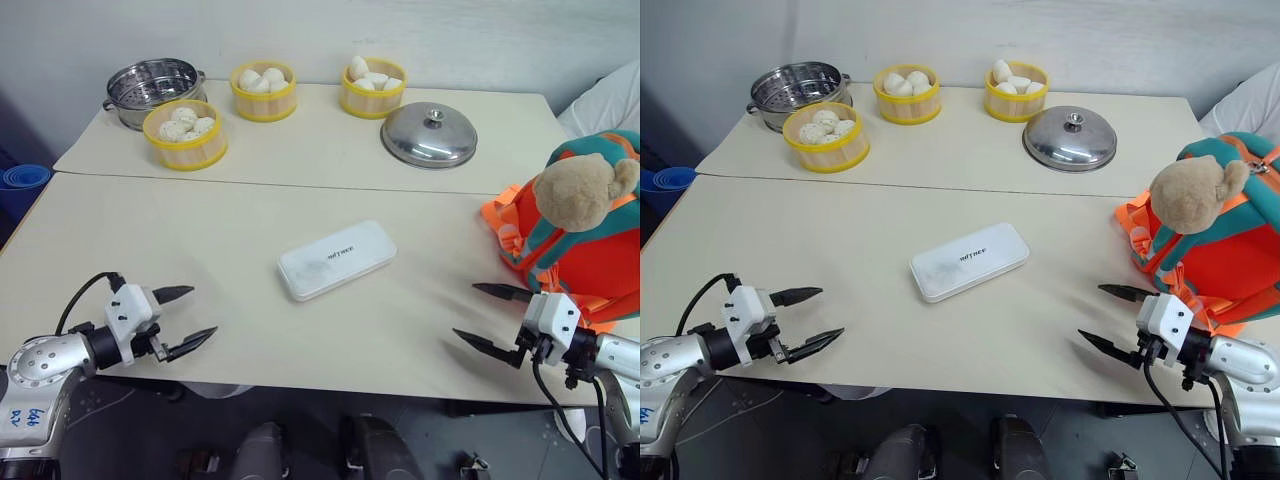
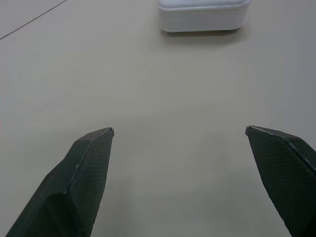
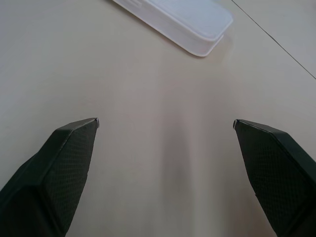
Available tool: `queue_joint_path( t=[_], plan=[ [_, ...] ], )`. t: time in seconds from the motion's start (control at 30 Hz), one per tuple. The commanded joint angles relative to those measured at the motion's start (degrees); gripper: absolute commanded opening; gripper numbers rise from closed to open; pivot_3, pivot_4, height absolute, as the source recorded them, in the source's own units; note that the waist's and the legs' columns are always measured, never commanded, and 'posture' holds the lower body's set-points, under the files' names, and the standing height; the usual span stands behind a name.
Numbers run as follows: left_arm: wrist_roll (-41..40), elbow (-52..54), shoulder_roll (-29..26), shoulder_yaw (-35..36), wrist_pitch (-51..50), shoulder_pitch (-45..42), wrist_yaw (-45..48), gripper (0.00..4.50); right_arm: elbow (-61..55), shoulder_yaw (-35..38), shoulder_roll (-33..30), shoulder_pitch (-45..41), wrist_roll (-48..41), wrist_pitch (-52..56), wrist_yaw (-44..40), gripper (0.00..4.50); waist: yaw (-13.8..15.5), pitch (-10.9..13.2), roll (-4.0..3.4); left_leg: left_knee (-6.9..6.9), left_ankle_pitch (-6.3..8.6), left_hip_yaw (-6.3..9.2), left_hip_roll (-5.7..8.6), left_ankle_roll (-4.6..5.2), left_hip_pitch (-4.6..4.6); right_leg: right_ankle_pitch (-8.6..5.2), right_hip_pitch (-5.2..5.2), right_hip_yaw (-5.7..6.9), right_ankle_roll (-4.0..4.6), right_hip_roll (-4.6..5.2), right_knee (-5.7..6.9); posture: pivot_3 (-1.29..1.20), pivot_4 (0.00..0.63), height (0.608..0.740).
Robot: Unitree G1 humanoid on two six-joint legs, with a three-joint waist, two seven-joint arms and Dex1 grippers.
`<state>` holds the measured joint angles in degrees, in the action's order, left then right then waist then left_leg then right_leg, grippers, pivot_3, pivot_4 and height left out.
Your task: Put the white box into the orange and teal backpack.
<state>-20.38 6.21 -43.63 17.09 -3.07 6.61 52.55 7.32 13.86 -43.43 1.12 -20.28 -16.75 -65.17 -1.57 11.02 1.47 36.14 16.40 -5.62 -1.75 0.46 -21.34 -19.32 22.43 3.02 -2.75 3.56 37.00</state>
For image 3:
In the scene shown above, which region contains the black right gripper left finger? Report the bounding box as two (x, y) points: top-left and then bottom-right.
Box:
(0, 118), (100, 237)

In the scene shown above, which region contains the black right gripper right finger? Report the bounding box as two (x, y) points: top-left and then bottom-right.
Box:
(232, 119), (316, 237)

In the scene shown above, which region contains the white plastic container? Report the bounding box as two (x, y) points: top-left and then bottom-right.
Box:
(109, 0), (234, 58)

